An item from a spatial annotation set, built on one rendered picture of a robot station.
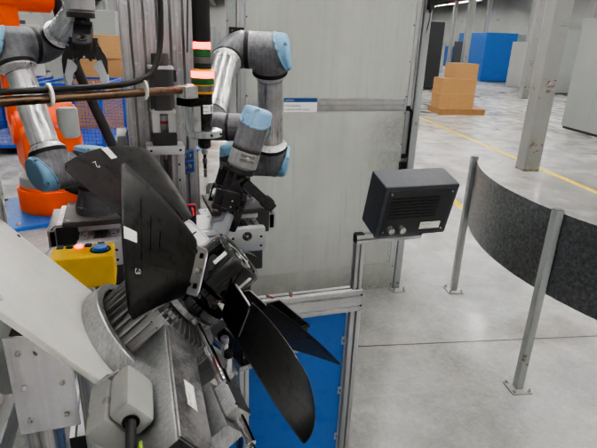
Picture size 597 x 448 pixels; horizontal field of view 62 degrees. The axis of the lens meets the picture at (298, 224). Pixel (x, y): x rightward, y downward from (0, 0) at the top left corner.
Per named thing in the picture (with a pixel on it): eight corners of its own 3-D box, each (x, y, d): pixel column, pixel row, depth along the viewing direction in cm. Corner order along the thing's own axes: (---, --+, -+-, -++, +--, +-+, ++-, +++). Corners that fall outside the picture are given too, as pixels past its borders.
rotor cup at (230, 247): (217, 336, 95) (268, 292, 95) (163, 284, 91) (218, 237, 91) (214, 307, 109) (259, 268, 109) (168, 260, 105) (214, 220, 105)
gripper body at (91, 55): (101, 60, 141) (97, 13, 136) (99, 61, 133) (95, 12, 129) (72, 59, 138) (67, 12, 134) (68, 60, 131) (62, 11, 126)
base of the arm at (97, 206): (76, 204, 182) (74, 178, 178) (121, 202, 187) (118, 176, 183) (74, 218, 169) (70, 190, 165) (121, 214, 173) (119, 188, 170)
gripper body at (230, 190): (207, 202, 131) (219, 158, 128) (238, 209, 134) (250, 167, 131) (210, 211, 124) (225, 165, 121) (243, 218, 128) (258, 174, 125)
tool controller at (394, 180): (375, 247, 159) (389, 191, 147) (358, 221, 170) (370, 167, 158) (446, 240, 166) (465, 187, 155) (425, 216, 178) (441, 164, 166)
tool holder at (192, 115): (195, 141, 93) (193, 87, 90) (171, 136, 97) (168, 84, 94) (229, 135, 100) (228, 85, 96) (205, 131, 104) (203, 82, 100)
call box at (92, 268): (52, 296, 133) (47, 260, 129) (58, 279, 142) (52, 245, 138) (116, 290, 137) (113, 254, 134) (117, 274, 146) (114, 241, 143)
